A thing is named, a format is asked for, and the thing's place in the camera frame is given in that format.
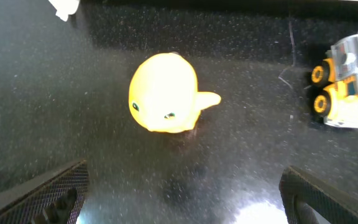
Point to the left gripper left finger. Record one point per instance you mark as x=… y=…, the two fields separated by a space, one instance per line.
x=26 y=199

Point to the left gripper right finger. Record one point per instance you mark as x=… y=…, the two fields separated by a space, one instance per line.
x=322 y=199

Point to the grey and yellow toy truck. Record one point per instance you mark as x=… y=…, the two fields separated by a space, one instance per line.
x=353 y=87

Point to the orange rubber dinosaur figure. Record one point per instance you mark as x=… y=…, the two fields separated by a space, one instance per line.
x=163 y=93

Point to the white shelf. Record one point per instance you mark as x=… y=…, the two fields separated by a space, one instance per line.
x=64 y=7

